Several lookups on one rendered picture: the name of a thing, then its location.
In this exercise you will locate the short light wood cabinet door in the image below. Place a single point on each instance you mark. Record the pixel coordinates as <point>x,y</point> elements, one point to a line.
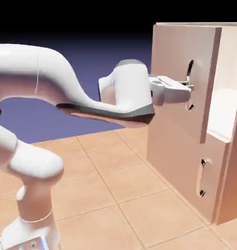
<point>176,156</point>

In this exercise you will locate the light wood cabinet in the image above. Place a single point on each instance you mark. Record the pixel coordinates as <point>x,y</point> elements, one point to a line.
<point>233,97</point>

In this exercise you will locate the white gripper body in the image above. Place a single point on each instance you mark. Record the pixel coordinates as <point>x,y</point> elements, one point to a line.
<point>176,92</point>

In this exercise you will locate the tall light wood cabinet door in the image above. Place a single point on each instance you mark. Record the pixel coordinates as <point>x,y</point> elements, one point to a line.
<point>173,48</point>

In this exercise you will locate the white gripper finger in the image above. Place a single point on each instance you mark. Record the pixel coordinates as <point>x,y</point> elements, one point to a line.
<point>184,83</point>
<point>191,87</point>

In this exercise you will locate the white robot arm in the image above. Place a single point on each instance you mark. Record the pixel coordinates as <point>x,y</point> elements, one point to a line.
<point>51,74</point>

